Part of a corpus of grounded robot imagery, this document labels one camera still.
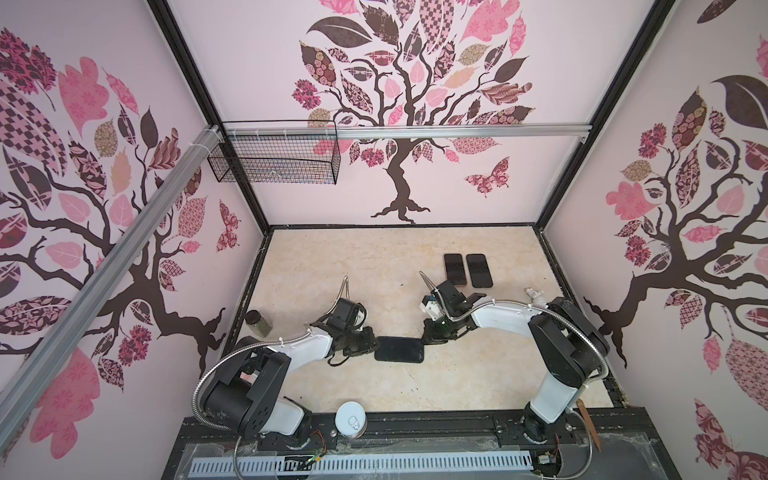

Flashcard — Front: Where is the silver aluminium rail back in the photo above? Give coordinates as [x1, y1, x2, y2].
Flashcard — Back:
[224, 123, 592, 140]

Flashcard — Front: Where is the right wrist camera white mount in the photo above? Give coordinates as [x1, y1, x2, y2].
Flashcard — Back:
[419, 295, 444, 321]

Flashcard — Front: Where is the small white figurine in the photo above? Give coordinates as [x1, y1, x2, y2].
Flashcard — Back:
[525, 288, 547, 305]

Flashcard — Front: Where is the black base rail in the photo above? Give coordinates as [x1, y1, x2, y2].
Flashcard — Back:
[162, 407, 680, 479]

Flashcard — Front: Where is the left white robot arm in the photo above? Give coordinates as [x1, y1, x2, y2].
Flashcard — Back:
[191, 298, 379, 441]

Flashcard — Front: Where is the white slotted cable duct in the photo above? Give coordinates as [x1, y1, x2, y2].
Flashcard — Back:
[188, 451, 533, 479]

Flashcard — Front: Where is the silver aluminium rail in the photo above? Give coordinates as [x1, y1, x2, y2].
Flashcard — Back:
[224, 123, 592, 140]
[1, 125, 222, 448]

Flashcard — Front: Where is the black smartphone with silver frame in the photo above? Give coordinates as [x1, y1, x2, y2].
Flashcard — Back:
[443, 253, 467, 286]

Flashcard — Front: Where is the glass spice jar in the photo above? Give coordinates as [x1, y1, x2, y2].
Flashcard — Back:
[244, 309, 273, 338]

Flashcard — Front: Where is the white round can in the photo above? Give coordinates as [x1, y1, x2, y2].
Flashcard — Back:
[334, 401, 367, 439]

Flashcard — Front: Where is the brown wooden stick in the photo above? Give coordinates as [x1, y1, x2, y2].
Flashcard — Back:
[576, 399, 602, 452]

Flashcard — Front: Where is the black wire basket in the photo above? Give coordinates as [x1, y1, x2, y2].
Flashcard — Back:
[208, 120, 341, 185]

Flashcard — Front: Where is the silver aluminium rail left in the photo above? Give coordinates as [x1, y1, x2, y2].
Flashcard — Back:
[1, 125, 222, 448]

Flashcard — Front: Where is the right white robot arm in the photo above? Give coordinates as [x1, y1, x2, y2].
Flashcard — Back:
[420, 276, 610, 437]

